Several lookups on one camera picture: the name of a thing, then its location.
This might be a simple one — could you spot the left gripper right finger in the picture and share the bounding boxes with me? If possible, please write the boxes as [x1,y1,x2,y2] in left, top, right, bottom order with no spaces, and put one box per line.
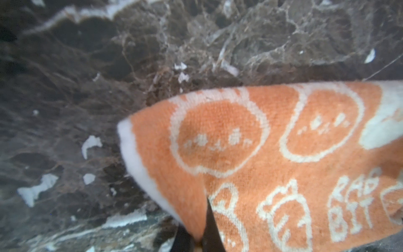
[201,200,226,252]

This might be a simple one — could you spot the orange patterned towel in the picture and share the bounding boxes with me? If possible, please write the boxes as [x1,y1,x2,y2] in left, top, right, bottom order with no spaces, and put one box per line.
[117,80,403,252]

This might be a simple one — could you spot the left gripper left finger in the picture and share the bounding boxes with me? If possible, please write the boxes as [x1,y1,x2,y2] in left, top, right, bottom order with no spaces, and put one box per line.
[170,224,194,252]

